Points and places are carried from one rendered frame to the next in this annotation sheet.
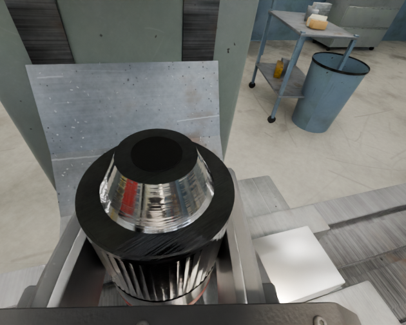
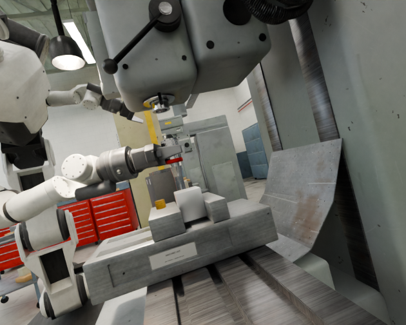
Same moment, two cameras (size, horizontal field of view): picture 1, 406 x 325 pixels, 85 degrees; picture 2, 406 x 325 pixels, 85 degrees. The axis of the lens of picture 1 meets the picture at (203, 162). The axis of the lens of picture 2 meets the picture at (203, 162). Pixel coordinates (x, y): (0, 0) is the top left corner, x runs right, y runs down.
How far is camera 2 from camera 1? 61 cm
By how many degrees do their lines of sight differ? 97
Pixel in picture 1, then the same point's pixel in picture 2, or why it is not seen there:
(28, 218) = not seen: hidden behind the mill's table
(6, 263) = not seen: hidden behind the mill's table
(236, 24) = (347, 108)
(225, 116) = (374, 195)
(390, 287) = (206, 312)
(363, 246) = (251, 298)
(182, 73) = (318, 150)
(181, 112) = (312, 177)
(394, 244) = not seen: outside the picture
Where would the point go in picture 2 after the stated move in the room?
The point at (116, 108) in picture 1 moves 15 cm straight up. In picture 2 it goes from (287, 171) to (274, 124)
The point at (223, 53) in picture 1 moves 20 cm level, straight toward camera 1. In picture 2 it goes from (347, 131) to (256, 154)
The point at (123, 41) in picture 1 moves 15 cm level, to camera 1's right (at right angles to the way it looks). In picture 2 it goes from (295, 136) to (311, 131)
